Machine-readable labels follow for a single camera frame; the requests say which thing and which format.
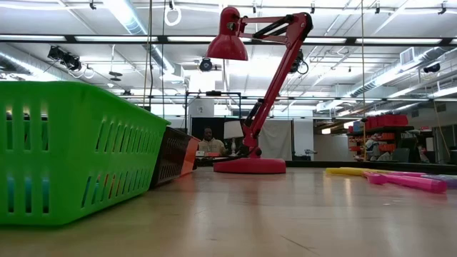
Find yellow marker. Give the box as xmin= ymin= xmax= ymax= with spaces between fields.
xmin=325 ymin=166 xmax=393 ymax=176
xmin=341 ymin=166 xmax=397 ymax=172

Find black overhead camera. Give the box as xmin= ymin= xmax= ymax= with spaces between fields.
xmin=199 ymin=56 xmax=214 ymax=73

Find thick blue marker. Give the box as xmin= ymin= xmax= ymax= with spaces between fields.
xmin=6 ymin=174 xmax=50 ymax=214

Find grey curtain panel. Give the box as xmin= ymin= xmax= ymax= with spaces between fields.
xmin=258 ymin=119 xmax=294 ymax=161

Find orange plastic basket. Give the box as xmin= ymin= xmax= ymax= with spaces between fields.
xmin=179 ymin=135 xmax=201 ymax=177

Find red storage bins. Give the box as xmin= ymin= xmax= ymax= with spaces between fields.
xmin=363 ymin=114 xmax=409 ymax=130

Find black ceiling device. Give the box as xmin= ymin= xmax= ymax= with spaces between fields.
xmin=47 ymin=45 xmax=84 ymax=72

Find black overhead crossbar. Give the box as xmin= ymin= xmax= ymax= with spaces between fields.
xmin=0 ymin=34 xmax=457 ymax=46

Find black partition panel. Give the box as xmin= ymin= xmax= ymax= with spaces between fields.
xmin=191 ymin=116 xmax=247 ymax=158

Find green plastic basket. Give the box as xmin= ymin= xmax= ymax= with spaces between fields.
xmin=0 ymin=81 xmax=171 ymax=226

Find white shade table lamp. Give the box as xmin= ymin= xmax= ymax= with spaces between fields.
xmin=223 ymin=120 xmax=245 ymax=157

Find white cable ring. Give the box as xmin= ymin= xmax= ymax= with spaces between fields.
xmin=164 ymin=4 xmax=183 ymax=27

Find black plastic basket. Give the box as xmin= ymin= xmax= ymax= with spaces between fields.
xmin=149 ymin=126 xmax=192 ymax=189

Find silver air duct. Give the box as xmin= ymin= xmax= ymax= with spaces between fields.
xmin=349 ymin=46 xmax=457 ymax=99
xmin=103 ymin=0 xmax=185 ymax=84

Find white wall vent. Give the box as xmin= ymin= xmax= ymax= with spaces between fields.
xmin=399 ymin=46 xmax=416 ymax=66

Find black background stand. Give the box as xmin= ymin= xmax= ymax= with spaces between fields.
xmin=184 ymin=90 xmax=243 ymax=131

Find red desk lamp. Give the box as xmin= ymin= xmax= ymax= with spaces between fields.
xmin=206 ymin=6 xmax=314 ymax=175

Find purple marker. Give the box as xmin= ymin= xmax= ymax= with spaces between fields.
xmin=421 ymin=173 xmax=457 ymax=190

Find metal shelf rack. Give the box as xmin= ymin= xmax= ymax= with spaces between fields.
xmin=345 ymin=114 xmax=416 ymax=162

